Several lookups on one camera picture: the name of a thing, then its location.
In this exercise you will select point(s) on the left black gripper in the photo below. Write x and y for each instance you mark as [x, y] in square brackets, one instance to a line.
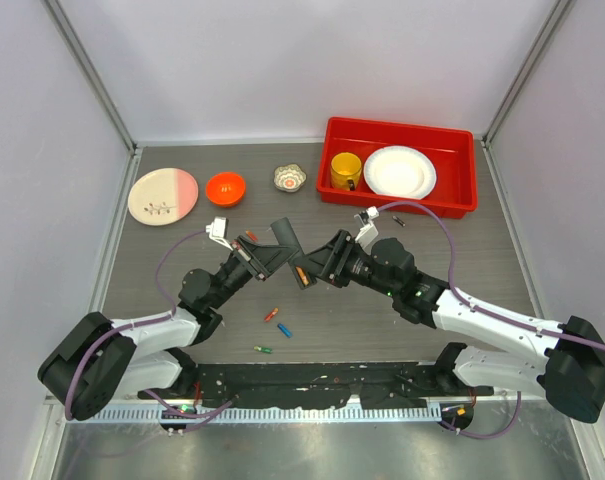
[264, 259]

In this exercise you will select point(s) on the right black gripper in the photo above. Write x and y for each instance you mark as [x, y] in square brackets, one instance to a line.
[322, 258]

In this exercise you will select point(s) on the black remote control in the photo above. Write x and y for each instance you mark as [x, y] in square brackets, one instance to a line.
[285, 236]

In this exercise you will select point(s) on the blue battery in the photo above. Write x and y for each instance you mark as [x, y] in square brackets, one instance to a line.
[284, 330]

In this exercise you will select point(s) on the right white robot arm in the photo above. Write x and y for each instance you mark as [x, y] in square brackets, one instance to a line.
[563, 362]

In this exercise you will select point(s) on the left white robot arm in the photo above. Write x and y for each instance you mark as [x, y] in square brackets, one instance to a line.
[101, 359]

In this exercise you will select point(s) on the red orange battery centre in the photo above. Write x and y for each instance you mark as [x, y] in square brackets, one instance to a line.
[271, 315]

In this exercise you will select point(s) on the orange bowl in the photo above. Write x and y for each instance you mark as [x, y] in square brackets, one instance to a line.
[226, 189]

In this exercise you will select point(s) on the small floral bowl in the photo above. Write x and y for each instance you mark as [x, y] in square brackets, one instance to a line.
[289, 178]

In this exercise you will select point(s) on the green battery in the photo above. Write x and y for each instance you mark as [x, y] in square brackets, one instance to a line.
[263, 349]

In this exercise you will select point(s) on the black battery near bin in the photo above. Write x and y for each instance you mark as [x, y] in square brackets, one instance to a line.
[399, 221]

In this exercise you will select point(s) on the yellow mug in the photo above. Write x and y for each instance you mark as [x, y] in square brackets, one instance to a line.
[345, 171]

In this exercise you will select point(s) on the red plastic bin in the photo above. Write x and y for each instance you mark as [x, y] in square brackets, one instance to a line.
[450, 150]

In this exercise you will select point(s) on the pink and cream plate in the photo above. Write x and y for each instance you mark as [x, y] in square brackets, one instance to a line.
[163, 196]

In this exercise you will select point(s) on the white paper plate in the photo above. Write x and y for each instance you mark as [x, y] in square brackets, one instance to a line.
[399, 171]

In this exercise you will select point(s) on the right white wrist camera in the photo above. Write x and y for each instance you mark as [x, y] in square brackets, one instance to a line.
[367, 229]

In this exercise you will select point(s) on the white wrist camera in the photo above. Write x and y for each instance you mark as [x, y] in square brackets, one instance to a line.
[367, 229]
[217, 231]

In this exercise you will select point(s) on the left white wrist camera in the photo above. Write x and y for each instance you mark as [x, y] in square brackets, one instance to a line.
[217, 231]

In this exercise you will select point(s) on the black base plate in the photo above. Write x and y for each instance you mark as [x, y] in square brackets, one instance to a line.
[319, 386]

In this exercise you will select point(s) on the white slotted cable duct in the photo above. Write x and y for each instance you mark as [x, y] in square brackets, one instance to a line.
[351, 413]

